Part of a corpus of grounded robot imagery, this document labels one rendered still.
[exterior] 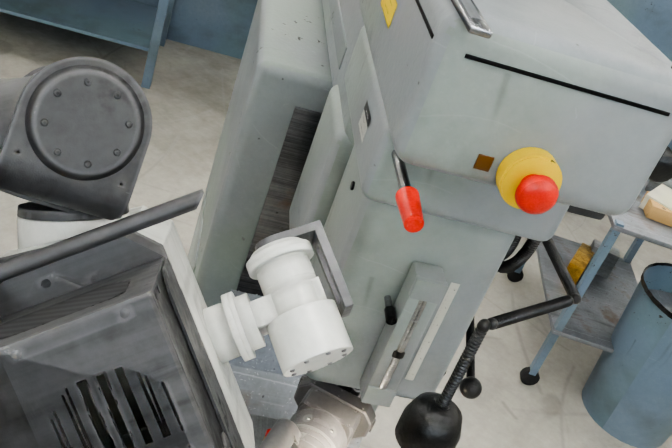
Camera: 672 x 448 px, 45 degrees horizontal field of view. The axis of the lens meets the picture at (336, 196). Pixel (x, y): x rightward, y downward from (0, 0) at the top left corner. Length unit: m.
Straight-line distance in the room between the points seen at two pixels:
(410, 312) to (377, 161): 0.21
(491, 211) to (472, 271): 0.12
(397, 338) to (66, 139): 0.55
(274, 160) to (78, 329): 0.95
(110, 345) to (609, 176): 0.51
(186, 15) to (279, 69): 4.06
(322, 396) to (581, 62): 0.64
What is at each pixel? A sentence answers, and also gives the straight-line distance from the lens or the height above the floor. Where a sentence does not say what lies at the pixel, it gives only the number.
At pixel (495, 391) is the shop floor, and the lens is 3.47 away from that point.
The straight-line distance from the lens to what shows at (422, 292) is 0.99.
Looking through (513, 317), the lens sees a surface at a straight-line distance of 0.93.
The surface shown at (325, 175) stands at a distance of 1.16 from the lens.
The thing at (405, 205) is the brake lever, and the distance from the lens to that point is 0.78.
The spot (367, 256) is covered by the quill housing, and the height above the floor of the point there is 1.54.
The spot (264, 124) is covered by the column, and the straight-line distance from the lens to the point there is 1.41.
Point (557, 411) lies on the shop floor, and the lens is 3.57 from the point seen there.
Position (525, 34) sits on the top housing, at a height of 1.89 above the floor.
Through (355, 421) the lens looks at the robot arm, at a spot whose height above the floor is 1.26.
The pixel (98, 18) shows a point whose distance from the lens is 4.94.
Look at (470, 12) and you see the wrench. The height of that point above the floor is 1.90.
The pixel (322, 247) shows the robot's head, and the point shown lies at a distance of 0.75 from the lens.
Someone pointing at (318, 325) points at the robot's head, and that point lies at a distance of 0.71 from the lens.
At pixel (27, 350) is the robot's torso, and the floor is 1.69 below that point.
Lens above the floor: 2.07
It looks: 29 degrees down
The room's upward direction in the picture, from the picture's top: 20 degrees clockwise
